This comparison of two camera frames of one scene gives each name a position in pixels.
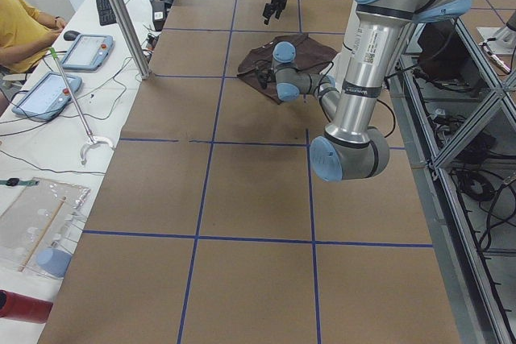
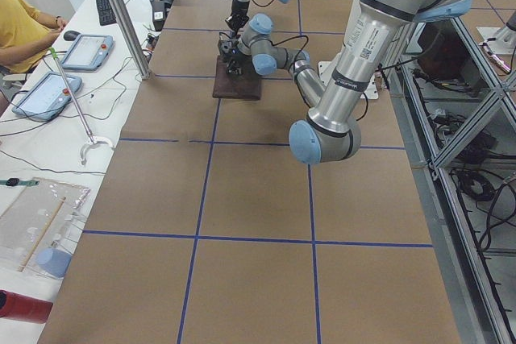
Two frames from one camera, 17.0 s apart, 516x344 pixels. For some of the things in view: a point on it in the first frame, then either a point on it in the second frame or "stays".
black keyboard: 106,14 stays
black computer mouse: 70,35 stays
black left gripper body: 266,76 -> 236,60
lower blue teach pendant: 47,97 stays
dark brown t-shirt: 276,67 -> 246,85
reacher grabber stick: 92,139 stays
